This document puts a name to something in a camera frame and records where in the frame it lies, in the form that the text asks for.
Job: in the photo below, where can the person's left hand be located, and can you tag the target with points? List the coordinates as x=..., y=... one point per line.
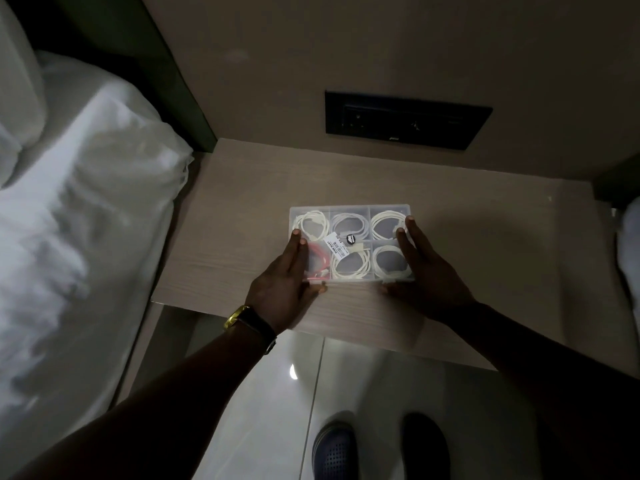
x=277, y=294

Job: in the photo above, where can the person's right hand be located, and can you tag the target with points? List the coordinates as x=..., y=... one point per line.
x=432, y=287

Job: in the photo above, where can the person's right thumb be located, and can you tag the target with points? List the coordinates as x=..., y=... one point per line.
x=392, y=288

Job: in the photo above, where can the person's left middle finger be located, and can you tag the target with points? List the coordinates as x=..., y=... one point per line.
x=291, y=252

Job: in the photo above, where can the person's right middle finger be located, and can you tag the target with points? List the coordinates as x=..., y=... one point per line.
x=419, y=240

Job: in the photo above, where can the person's left thumb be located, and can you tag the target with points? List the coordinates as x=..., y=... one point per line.
x=316, y=290

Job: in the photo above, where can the clear plastic compartment box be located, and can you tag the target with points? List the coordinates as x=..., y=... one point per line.
x=350, y=225

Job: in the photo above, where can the person's right forearm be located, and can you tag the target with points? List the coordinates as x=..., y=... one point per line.
x=550, y=384

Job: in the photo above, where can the person's left forearm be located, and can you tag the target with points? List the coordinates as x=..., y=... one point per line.
x=165, y=409

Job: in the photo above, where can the white paper label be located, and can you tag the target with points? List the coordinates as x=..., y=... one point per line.
x=334, y=246

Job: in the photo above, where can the person's left dark shoe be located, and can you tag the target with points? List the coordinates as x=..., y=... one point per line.
x=334, y=452

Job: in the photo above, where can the person's dark shoe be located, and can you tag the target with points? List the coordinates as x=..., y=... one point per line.
x=425, y=449
x=334, y=452

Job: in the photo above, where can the person's right dark shoe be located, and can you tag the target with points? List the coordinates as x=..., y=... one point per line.
x=425, y=449

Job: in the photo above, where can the white duvet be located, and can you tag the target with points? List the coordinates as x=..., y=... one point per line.
x=85, y=234

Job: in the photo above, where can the white cloth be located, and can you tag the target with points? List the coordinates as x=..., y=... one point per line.
x=631, y=254

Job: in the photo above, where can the dark green headboard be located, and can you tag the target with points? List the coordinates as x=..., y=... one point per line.
x=150, y=69

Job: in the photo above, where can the white pillow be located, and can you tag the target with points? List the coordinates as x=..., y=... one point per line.
x=17, y=84

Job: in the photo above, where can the black wall switch panel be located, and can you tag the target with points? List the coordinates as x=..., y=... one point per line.
x=400, y=119

